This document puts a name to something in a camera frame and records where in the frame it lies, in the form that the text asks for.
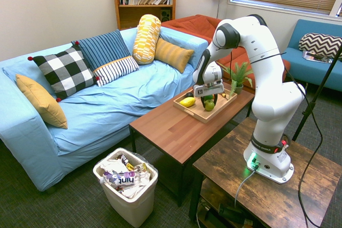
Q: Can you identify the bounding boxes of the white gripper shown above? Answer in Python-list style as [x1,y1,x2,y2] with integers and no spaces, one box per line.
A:
[192,80,225,109]

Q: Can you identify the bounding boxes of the wooden serving tray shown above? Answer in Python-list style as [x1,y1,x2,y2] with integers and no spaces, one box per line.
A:
[173,87,238,124]

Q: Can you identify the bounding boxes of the yellow mango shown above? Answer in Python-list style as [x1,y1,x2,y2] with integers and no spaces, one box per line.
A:
[179,97,197,108]

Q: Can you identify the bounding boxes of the potted green fern plant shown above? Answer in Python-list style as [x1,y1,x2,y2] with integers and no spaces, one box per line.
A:
[217,61,254,96]

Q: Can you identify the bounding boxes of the wooden coffee table black legs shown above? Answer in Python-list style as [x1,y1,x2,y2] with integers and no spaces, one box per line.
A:
[129,82,255,208]

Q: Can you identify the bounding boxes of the mustard striped pillow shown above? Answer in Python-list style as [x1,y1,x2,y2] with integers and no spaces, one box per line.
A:
[154,37,195,74]

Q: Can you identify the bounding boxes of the orange red sofa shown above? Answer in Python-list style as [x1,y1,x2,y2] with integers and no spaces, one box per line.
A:
[161,14,291,90]

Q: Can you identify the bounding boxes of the red emergency stop button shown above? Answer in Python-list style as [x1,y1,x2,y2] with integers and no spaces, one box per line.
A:
[279,135,291,149]

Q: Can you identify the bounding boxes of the yellow patterned bolster pillow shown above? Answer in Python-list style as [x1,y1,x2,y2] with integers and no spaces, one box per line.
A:
[131,14,162,65]

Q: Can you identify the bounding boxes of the small black speaker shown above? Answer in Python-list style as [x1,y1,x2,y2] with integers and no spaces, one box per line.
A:
[160,9,172,22]

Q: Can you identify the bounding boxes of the white navy striped pillow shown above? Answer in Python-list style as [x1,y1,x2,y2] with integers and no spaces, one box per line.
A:
[92,56,140,88]

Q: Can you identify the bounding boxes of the teal sofa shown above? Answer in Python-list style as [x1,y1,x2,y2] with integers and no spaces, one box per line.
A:
[281,19,342,93]

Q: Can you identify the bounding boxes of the light blue sofa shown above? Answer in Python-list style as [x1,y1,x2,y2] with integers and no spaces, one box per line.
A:
[0,26,209,194]

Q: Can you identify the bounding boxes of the wooden bookshelf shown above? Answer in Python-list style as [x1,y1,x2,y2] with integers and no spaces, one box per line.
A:
[110,0,179,31]

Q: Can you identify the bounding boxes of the white purple hint box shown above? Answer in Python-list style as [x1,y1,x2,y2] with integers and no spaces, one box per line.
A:
[102,170,151,189]

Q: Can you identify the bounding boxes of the magazine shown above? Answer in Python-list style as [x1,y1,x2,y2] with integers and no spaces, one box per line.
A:
[302,50,335,65]

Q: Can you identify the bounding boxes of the rustic wooden robot table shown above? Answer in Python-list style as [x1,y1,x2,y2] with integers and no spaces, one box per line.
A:
[188,117,342,228]

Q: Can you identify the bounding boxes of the blue striped pillow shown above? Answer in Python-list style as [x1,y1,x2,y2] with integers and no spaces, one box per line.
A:
[71,29,132,72]

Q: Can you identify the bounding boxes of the black white chevron pillow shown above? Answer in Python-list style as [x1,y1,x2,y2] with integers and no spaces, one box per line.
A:
[298,32,342,60]

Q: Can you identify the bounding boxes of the beige plastic trash bin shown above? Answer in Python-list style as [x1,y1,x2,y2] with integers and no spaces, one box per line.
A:
[92,147,159,228]

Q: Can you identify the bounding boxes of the black white checkered pillow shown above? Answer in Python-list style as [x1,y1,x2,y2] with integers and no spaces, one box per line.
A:
[27,41,100,103]

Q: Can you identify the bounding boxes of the plain mustard pillow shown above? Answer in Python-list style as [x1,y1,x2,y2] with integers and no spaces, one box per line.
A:
[15,74,68,130]

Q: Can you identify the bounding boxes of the grey cable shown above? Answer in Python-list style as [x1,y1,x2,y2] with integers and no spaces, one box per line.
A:
[234,168,258,208]

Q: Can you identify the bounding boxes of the black camera stand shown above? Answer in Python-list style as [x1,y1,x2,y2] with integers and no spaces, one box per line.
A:
[291,43,342,142]

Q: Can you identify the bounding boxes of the black cable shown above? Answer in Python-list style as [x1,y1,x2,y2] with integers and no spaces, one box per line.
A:
[282,69,324,228]

